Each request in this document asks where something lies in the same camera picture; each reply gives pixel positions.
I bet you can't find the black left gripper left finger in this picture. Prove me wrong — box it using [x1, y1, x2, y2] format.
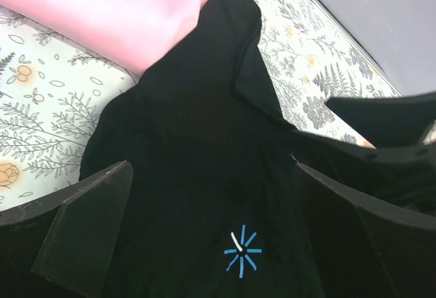
[1, 162, 133, 297]

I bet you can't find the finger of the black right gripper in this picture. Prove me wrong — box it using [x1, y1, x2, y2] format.
[325, 92, 435, 147]

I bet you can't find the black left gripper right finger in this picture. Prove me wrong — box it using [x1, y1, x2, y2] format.
[292, 164, 435, 298]

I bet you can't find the black t shirt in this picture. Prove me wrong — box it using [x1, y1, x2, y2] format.
[78, 0, 436, 298]

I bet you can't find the floral patterned table mat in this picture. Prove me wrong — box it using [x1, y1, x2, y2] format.
[1, 0, 399, 209]

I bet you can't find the pink folded t shirt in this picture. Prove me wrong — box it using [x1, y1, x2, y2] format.
[1, 0, 208, 74]

